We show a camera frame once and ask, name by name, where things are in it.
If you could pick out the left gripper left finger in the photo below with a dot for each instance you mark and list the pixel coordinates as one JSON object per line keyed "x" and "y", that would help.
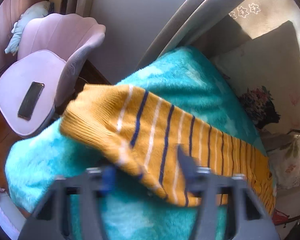
{"x": 51, "y": 218}

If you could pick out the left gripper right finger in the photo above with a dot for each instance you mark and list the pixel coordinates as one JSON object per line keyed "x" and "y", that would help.
{"x": 245, "y": 216}

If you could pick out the yellow striped knit sweater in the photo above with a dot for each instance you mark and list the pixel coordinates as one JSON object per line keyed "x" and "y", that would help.
{"x": 140, "y": 132}

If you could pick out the white lilac storage bin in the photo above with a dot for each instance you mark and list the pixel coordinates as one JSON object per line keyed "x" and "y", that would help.
{"x": 11, "y": 219}

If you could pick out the white floral leaf pillow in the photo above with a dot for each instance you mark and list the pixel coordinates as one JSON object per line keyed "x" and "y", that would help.
{"x": 285, "y": 163}

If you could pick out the black smartphone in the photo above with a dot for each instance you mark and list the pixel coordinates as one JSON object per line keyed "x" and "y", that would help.
{"x": 30, "y": 100}

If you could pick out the cream lady print pillow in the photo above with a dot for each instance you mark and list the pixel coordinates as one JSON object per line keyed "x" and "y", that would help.
{"x": 264, "y": 73}

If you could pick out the teal cartoon fleece blanket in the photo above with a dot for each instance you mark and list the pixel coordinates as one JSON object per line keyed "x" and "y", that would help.
{"x": 179, "y": 100}

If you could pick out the pink shell chair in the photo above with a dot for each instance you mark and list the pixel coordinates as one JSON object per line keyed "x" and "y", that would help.
{"x": 52, "y": 51}

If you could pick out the light blue plush toy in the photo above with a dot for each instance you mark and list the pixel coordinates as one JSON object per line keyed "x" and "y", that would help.
{"x": 38, "y": 10}

